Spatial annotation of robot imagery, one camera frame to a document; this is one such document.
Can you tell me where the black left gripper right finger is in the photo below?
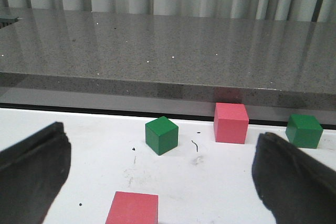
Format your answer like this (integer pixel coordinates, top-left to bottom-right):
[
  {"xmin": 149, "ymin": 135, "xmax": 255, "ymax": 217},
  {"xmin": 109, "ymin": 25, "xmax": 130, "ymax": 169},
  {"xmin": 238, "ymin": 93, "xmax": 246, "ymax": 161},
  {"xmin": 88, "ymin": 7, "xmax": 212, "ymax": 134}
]
[{"xmin": 251, "ymin": 132, "xmax": 335, "ymax": 223}]

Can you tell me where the right green cube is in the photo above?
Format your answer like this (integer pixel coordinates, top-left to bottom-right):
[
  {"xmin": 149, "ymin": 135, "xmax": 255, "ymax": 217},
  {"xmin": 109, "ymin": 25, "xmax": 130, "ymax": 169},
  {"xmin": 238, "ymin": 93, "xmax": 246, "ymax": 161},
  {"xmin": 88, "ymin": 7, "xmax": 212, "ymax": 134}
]
[{"xmin": 286, "ymin": 114, "xmax": 323, "ymax": 149}]

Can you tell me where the far pink cube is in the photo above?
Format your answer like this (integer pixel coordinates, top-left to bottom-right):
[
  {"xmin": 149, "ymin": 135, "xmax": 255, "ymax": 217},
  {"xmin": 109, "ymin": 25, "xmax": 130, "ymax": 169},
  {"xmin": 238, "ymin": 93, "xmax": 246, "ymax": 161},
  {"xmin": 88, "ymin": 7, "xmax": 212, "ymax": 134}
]
[{"xmin": 214, "ymin": 103, "xmax": 249, "ymax": 144}]

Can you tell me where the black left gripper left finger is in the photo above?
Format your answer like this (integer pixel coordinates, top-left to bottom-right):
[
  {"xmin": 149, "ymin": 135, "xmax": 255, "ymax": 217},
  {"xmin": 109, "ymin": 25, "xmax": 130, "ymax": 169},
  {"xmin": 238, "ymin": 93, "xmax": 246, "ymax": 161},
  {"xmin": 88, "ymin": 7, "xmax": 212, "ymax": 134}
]
[{"xmin": 1, "ymin": 122, "xmax": 71, "ymax": 223}]

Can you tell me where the near pink cube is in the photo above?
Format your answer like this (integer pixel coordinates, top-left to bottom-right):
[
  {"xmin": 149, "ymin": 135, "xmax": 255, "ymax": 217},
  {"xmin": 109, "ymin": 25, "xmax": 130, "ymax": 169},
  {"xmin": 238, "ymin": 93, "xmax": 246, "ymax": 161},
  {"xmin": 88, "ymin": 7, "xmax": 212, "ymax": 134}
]
[{"xmin": 106, "ymin": 191, "xmax": 159, "ymax": 224}]

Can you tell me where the left green cube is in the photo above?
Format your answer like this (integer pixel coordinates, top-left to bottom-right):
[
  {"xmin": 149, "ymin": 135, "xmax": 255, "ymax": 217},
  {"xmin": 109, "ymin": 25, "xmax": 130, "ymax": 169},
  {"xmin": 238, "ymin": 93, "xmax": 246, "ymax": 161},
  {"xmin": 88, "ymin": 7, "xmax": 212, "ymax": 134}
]
[{"xmin": 145, "ymin": 116, "xmax": 179, "ymax": 156}]

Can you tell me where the green cube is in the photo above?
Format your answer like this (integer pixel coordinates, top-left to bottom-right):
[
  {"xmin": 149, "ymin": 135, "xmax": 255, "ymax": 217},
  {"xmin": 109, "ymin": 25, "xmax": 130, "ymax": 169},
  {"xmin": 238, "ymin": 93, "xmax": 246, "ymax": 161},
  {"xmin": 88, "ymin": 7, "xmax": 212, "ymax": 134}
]
[
  {"xmin": 145, "ymin": 116, "xmax": 179, "ymax": 156},
  {"xmin": 286, "ymin": 114, "xmax": 323, "ymax": 149}
]

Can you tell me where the pink cube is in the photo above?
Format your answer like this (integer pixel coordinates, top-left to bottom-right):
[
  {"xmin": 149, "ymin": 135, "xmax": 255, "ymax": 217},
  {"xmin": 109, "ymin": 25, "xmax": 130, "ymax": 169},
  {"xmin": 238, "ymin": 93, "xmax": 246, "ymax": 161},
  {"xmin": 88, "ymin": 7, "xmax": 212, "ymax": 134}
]
[
  {"xmin": 214, "ymin": 103, "xmax": 249, "ymax": 144},
  {"xmin": 106, "ymin": 191, "xmax": 159, "ymax": 224}
]

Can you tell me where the grey stone counter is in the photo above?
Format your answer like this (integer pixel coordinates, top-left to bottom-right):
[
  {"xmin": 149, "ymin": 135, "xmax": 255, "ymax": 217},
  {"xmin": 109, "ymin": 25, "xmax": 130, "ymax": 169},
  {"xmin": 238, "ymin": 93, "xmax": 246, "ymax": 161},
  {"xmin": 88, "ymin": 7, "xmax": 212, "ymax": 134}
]
[{"xmin": 1, "ymin": 7, "xmax": 335, "ymax": 125}]

